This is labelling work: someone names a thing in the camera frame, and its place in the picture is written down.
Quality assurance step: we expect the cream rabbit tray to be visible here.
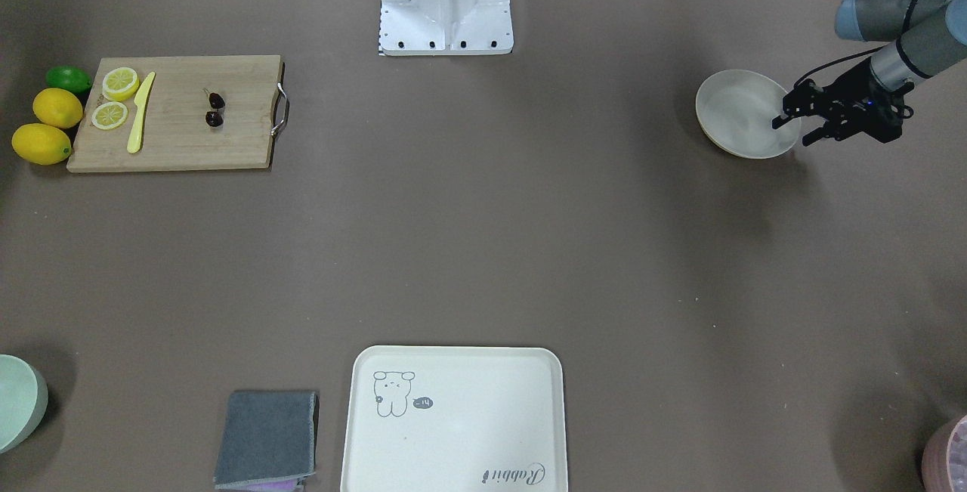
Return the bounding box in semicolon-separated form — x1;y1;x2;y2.
341;346;569;491

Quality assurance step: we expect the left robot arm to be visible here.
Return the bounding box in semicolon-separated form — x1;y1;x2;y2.
771;0;966;147

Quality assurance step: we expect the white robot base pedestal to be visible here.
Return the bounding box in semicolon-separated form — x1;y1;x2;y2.
378;0;514;56

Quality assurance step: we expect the bamboo cutting board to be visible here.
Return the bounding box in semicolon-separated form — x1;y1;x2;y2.
66;55;288;174

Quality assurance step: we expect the beige plate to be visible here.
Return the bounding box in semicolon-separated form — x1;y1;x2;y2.
694;70;802;160

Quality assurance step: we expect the pink bowl with ice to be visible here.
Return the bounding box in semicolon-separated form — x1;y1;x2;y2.
921;416;966;491

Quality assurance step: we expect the yellow lemon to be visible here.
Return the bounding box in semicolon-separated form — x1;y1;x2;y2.
11;123;73;166
32;87;84;129

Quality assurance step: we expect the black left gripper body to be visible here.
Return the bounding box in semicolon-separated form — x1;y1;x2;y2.
826;60;915;143

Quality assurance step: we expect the green lime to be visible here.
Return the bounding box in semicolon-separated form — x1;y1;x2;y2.
45;65;93;95

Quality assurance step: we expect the yellow plastic knife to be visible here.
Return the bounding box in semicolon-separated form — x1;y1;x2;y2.
125;71;156;154

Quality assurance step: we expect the lemon slice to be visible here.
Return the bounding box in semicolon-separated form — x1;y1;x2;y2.
90;101;130;131
101;67;141;103

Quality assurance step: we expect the grey folded cloth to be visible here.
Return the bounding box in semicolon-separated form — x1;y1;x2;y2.
213;390;317;491

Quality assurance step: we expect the mint green bowl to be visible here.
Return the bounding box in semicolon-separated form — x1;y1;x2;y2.
1;354;48;453

